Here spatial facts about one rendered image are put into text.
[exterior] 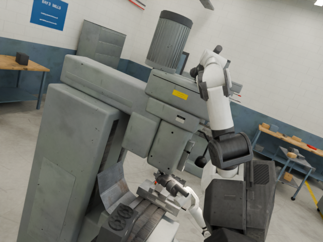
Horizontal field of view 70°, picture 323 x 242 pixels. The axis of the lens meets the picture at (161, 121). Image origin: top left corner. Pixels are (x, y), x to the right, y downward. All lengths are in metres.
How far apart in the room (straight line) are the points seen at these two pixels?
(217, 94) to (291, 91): 7.08
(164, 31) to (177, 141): 0.63
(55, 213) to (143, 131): 0.91
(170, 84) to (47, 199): 1.22
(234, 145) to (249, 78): 6.96
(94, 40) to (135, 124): 5.02
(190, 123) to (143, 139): 0.32
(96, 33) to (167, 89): 5.11
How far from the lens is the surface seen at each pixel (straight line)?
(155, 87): 1.36
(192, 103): 1.29
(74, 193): 1.75
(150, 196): 1.83
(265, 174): 1.07
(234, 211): 0.98
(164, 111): 1.36
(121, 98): 1.49
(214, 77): 0.94
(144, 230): 1.62
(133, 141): 1.48
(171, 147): 1.41
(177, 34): 1.40
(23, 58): 5.05
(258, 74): 7.88
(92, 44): 6.39
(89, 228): 1.91
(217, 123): 0.92
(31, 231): 2.23
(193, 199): 1.52
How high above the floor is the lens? 2.01
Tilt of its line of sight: 16 degrees down
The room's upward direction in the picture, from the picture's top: 20 degrees clockwise
